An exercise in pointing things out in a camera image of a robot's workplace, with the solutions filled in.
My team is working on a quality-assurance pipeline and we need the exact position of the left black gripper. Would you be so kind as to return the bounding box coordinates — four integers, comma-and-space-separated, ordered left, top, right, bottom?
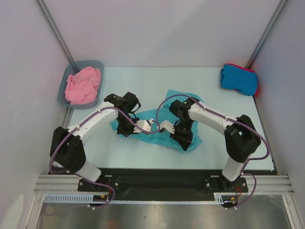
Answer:
116, 114, 141, 137

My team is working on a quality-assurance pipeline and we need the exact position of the teal t shirt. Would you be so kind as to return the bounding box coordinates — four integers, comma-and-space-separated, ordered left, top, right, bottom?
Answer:
110, 89, 203, 152

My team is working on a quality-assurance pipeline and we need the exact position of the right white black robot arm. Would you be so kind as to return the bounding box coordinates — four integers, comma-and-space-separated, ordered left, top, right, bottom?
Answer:
169, 98, 261, 191

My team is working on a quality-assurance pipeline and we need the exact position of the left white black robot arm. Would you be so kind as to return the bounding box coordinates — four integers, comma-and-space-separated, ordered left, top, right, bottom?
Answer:
50, 92, 141, 191

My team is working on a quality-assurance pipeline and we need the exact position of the pink crumpled t shirt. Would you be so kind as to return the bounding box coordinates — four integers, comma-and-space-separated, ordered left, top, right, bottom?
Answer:
65, 66, 102, 105

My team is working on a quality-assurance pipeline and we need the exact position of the grey plastic basket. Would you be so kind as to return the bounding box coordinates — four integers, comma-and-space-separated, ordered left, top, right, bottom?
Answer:
58, 60, 104, 109

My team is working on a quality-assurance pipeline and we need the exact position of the blue folded t shirt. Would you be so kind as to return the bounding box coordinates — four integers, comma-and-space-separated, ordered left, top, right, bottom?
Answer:
220, 63, 258, 96

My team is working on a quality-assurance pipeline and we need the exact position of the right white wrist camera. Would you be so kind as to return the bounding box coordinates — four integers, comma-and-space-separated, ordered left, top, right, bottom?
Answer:
159, 120, 175, 134

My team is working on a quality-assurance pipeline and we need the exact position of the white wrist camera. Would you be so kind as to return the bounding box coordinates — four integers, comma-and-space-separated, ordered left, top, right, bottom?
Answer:
159, 120, 175, 134
133, 119, 153, 133

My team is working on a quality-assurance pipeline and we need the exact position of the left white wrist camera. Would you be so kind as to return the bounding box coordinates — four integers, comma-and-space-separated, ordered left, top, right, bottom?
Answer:
133, 119, 153, 133

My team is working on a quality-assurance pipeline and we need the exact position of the grey slotted cable duct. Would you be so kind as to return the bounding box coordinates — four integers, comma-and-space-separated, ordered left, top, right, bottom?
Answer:
44, 194, 236, 205

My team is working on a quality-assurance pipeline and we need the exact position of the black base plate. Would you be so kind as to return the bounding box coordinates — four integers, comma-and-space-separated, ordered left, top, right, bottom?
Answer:
47, 166, 279, 201

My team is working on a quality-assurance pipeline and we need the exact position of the aluminium frame rail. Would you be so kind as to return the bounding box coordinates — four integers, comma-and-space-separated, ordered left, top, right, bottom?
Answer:
34, 175, 294, 195

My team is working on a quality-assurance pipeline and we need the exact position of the left corner aluminium post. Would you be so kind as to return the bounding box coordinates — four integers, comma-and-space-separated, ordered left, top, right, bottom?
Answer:
35, 0, 74, 63

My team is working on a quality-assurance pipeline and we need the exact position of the corner aluminium post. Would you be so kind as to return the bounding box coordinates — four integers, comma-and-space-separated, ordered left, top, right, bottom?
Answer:
35, 0, 74, 63
245, 0, 290, 69

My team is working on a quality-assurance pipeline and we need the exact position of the right corner aluminium post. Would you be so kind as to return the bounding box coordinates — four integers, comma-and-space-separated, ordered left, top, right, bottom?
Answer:
245, 0, 290, 69

